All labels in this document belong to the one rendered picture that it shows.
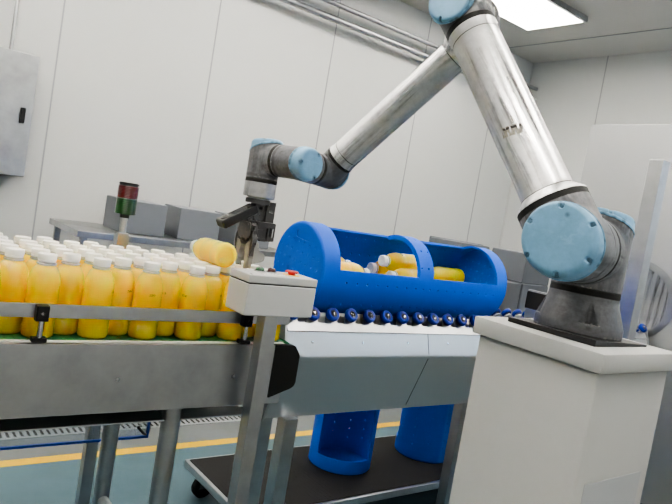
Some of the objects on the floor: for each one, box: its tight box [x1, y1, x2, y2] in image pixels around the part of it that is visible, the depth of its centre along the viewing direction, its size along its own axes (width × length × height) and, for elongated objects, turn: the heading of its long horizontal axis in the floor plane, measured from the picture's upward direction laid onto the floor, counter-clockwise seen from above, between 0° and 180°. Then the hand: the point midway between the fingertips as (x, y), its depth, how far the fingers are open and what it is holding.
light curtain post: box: [620, 159, 670, 341], centre depth 262 cm, size 6×6×170 cm
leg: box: [248, 418, 273, 504], centre depth 210 cm, size 6×6×63 cm
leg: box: [436, 403, 468, 504], centre depth 270 cm, size 6×6×63 cm
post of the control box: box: [227, 316, 278, 504], centre depth 164 cm, size 4×4×100 cm
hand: (240, 267), depth 180 cm, fingers closed on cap, 4 cm apart
